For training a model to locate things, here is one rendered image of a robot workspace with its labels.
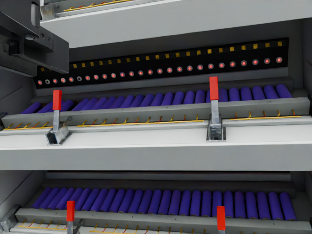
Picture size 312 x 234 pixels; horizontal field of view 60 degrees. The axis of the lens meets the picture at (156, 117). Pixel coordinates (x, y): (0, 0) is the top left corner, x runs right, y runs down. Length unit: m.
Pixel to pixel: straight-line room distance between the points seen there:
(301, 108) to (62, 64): 0.35
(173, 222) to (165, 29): 0.33
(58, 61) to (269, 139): 0.29
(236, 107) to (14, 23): 0.35
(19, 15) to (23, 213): 0.53
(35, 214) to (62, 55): 0.44
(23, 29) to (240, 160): 0.32
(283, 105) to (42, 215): 0.50
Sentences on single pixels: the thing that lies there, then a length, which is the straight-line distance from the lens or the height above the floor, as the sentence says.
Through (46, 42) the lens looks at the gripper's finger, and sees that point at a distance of 0.23.
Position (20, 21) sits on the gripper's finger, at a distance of 0.18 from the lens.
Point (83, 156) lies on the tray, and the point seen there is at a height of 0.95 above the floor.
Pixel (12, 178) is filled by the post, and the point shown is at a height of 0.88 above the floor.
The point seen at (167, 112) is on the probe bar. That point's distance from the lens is 0.46.
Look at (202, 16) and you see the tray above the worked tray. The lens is 0.40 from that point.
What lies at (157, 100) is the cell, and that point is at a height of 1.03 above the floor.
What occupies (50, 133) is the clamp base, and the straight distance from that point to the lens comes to 0.50.
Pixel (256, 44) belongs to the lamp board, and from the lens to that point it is 0.54.
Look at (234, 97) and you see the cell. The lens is 0.49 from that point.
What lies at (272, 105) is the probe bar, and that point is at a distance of 0.45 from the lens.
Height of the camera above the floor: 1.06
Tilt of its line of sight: 7 degrees down
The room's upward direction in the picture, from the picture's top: 5 degrees counter-clockwise
